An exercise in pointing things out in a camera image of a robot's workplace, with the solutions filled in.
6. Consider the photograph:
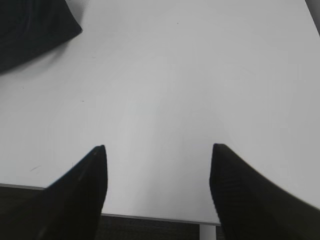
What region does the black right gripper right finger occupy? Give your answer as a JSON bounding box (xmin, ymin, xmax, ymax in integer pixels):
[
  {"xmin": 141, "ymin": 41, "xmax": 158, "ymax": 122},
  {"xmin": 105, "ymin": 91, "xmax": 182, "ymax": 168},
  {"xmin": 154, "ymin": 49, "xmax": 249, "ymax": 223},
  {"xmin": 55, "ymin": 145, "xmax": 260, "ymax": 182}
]
[{"xmin": 209, "ymin": 143, "xmax": 320, "ymax": 240}]

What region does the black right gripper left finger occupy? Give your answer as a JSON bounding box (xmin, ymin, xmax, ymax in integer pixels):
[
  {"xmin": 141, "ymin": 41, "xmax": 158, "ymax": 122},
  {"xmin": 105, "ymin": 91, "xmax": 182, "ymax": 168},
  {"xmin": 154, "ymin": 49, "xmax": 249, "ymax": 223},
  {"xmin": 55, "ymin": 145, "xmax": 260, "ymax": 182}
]
[{"xmin": 14, "ymin": 144, "xmax": 108, "ymax": 240}]

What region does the dark blue insulated lunch bag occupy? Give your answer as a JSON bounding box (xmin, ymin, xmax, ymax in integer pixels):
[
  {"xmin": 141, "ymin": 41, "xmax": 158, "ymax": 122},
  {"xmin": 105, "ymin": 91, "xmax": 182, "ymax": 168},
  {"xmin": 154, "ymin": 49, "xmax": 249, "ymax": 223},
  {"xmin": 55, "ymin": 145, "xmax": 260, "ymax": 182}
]
[{"xmin": 0, "ymin": 0, "xmax": 82, "ymax": 73}]

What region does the white table leg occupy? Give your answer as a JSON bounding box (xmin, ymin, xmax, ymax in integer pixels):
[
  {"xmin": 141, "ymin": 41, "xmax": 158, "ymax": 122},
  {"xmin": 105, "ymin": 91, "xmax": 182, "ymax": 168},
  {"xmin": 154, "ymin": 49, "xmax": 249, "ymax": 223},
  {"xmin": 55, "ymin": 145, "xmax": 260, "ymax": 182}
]
[{"xmin": 199, "ymin": 224, "xmax": 217, "ymax": 240}]

